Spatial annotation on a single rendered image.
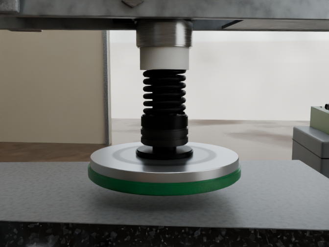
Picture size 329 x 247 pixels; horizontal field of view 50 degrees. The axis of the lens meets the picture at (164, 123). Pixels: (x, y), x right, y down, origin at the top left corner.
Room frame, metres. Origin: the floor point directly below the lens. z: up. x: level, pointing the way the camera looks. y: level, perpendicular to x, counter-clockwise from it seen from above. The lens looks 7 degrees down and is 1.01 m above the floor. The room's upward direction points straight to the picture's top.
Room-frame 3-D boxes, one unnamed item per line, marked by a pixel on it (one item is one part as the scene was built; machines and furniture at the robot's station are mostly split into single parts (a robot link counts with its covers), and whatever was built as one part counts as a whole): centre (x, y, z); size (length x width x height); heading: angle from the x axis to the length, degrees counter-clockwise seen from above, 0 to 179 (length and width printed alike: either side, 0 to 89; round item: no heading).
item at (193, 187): (0.51, 0.00, 0.89); 0.22 x 0.22 x 0.04
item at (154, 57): (0.51, 0.00, 1.04); 0.07 x 0.07 x 0.04
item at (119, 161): (0.51, 0.00, 0.89); 0.21 x 0.21 x 0.01
